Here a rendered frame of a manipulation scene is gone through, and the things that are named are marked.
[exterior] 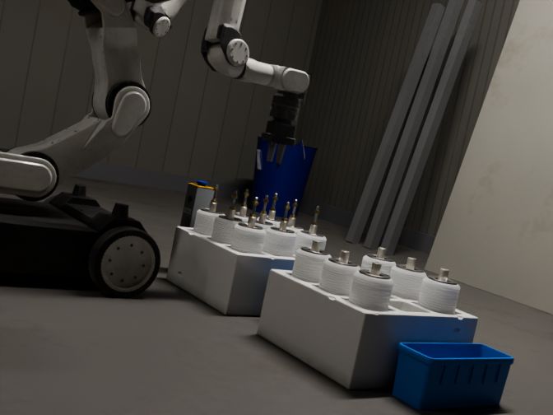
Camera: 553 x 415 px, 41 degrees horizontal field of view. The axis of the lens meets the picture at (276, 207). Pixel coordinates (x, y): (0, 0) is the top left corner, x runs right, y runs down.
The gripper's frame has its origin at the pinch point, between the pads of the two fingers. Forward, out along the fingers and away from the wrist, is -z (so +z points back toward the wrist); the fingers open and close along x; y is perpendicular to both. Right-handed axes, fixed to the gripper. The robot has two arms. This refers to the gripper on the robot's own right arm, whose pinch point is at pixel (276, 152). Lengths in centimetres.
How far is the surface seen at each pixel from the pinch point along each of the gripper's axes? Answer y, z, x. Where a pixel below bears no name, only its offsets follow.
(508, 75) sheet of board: 61, 64, 189
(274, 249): -14.6, -28.2, -4.2
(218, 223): -0.3, -24.5, -16.3
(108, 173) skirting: 304, -42, 87
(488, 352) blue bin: -81, -37, 16
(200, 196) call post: 25.9, -19.8, -8.0
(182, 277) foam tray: 9.9, -44.3, -18.9
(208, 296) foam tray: -8, -46, -20
